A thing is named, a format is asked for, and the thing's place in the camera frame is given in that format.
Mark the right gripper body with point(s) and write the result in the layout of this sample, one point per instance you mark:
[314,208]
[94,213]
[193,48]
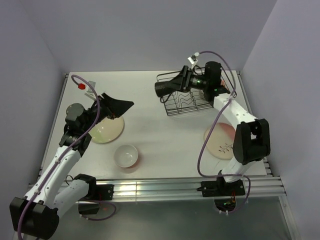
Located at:
[195,80]

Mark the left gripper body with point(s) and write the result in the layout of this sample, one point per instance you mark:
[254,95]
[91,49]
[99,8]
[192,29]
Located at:
[103,112]

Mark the green and cream plate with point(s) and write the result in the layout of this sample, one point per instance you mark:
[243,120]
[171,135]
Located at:
[107,130]

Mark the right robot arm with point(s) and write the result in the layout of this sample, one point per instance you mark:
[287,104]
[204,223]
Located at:
[252,135]

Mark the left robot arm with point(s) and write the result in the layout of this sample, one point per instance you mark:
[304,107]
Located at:
[39,211]

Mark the white bowl orange outside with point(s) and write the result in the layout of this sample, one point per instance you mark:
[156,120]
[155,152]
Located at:
[125,156]

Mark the pink and cream plate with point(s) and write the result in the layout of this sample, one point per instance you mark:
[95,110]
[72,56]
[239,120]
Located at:
[220,143]

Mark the black wire dish rack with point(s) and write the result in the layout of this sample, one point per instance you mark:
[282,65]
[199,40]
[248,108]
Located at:
[186,102]

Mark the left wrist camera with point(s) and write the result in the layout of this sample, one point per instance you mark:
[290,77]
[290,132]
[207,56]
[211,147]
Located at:
[88,91]

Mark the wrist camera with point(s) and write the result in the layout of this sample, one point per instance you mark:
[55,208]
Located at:
[88,91]
[193,60]

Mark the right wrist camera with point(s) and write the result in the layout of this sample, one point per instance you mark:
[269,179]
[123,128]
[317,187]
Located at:
[193,60]

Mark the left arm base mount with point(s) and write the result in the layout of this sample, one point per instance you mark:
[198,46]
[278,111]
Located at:
[90,205]

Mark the aluminium frame rail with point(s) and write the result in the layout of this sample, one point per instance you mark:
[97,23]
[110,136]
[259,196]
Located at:
[154,190]

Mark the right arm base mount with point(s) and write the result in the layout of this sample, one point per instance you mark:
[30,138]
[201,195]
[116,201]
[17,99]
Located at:
[220,188]

